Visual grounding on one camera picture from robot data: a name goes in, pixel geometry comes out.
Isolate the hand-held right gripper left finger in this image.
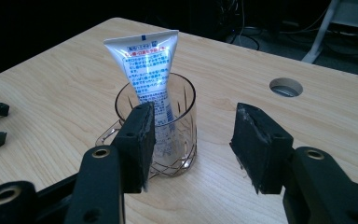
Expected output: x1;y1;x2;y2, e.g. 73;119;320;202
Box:
110;101;157;194

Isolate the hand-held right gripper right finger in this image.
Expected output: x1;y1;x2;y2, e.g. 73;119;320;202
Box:
228;102;295;196

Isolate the clear glass cup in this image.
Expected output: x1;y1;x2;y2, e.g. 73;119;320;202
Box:
94;72;198;179

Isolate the white toothpaste tube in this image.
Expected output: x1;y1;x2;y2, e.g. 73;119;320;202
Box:
103;29;188;172

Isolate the black floor cable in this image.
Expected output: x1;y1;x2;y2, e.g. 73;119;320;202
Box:
225;0;263;51

